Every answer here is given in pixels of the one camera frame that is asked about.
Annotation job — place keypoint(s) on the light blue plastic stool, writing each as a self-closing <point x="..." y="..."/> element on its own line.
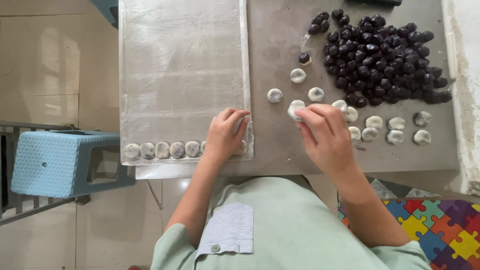
<point x="56" y="165"/>

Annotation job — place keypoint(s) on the single white dough piece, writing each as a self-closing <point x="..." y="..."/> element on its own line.
<point x="294" y="107"/>

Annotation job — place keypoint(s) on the pile of dark filling balls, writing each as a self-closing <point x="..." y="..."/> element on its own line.
<point x="382" y="56"/>

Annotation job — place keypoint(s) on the row of shaped dough balls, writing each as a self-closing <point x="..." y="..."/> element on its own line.
<point x="162" y="150"/>

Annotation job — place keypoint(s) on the colourful puzzle floor mat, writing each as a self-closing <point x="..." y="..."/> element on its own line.
<point x="446" y="232"/>

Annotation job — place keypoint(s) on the person's right hand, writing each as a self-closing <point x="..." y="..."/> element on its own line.
<point x="328" y="142"/>

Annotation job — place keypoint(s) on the person's green shirt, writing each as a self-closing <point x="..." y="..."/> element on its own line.
<point x="292" y="232"/>

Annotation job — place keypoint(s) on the small red object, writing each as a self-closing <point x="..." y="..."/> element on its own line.
<point x="134" y="267"/>

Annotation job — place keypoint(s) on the person's left hand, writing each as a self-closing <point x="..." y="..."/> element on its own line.
<point x="221" y="138"/>

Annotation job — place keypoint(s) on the dark filling on dough disc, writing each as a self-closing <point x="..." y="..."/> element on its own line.
<point x="304" y="58"/>

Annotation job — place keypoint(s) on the silver metal baking tray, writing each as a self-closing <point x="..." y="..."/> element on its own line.
<point x="180" y="67"/>

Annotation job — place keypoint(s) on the scattered group of dough balls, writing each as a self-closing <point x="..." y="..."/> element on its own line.
<point x="374" y="122"/>

